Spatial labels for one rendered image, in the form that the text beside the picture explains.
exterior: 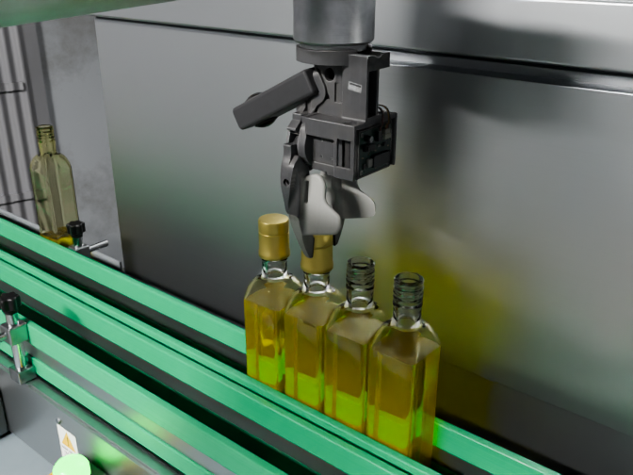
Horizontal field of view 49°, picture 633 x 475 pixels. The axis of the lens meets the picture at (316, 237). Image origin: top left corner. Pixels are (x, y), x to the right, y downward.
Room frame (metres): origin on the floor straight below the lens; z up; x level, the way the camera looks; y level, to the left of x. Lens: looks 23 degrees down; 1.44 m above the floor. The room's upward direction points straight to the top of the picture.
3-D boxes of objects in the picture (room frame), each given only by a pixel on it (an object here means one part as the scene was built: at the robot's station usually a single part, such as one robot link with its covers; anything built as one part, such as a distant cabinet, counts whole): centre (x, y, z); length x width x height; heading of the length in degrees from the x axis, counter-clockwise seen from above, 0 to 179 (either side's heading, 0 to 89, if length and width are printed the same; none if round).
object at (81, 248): (1.09, 0.39, 0.94); 0.07 x 0.04 x 0.13; 141
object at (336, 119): (0.66, -0.02, 1.29); 0.09 x 0.08 x 0.12; 51
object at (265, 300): (0.71, 0.05, 0.99); 0.06 x 0.06 x 0.21; 51
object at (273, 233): (0.71, 0.05, 1.14); 0.04 x 0.04 x 0.04
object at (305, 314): (0.68, 0.00, 0.99); 0.06 x 0.06 x 0.21; 51
